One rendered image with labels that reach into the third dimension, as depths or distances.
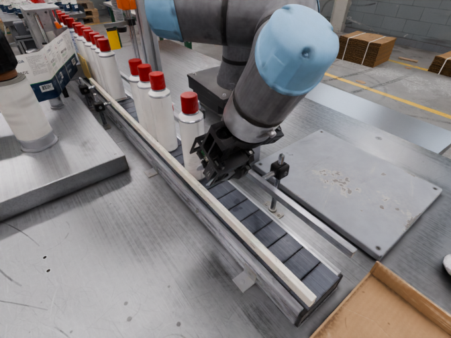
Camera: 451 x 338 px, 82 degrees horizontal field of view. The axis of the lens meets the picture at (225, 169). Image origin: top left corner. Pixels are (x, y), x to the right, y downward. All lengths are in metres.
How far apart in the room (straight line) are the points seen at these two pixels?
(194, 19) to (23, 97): 0.54
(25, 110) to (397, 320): 0.89
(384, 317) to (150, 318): 0.38
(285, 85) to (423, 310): 0.45
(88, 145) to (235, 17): 0.59
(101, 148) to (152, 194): 0.21
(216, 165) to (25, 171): 0.53
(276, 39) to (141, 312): 0.45
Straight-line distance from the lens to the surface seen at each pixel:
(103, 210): 0.68
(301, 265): 0.50
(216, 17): 0.36
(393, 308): 0.57
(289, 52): 0.26
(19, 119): 0.83
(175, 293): 0.52
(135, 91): 0.75
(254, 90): 0.29
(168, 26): 0.39
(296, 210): 0.46
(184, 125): 0.53
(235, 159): 0.41
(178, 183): 0.62
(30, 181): 0.77
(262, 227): 0.53
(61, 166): 0.77
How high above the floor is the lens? 1.29
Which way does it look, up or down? 40 degrees down
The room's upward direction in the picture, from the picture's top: straight up
